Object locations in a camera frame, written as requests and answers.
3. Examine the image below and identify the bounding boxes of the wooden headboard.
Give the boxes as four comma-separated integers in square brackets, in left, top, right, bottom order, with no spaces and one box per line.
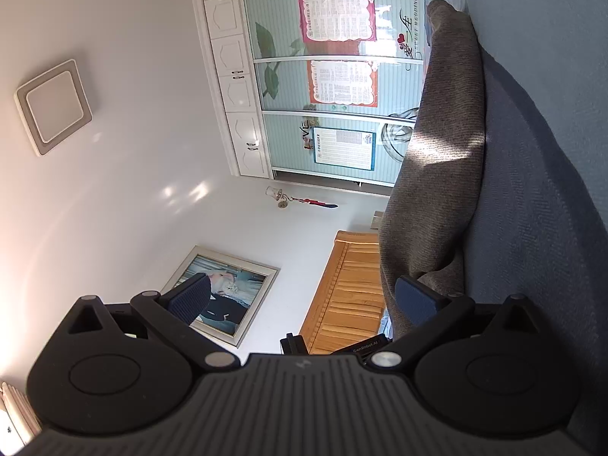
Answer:
[299,230,388,356]

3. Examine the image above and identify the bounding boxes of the orange-bordered poster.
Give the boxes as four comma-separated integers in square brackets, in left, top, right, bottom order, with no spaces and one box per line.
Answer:
[308,59,380,108]

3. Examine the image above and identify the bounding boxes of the framed wedding photo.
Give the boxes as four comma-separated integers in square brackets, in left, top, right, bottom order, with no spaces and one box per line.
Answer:
[159,245,281,349]

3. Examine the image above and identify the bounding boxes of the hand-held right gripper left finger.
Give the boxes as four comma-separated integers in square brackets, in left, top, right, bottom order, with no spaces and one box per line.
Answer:
[66,273,241,374]

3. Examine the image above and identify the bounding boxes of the striped blue bed sheet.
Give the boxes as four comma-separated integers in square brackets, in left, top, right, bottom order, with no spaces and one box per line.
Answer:
[418,0,608,456]

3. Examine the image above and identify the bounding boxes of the grey knit sweater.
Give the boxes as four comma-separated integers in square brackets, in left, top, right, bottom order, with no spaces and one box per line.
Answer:
[378,0,488,343]

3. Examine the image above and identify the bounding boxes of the glass wall lamp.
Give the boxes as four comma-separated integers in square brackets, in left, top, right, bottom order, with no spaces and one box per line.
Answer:
[264,185,292,210]

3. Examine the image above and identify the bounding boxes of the pink curtain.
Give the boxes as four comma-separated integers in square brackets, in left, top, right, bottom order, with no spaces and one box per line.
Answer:
[0,380,41,452]

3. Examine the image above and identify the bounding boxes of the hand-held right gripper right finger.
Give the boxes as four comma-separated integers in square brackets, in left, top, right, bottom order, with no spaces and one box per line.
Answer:
[365,274,543,370]

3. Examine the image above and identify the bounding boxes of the blue-framed poster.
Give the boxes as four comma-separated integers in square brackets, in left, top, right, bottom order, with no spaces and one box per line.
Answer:
[313,125,377,172]

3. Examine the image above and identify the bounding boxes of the pink-bordered poster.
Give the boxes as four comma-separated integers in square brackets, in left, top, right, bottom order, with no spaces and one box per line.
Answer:
[298,0,377,43]

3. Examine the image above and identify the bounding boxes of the square ceiling light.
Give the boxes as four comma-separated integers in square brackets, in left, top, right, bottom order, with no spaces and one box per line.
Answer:
[14,59,94,157]

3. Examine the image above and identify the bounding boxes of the white wardrobe with sliding doors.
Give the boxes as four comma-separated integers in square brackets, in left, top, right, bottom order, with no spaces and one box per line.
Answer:
[187,0,426,189]

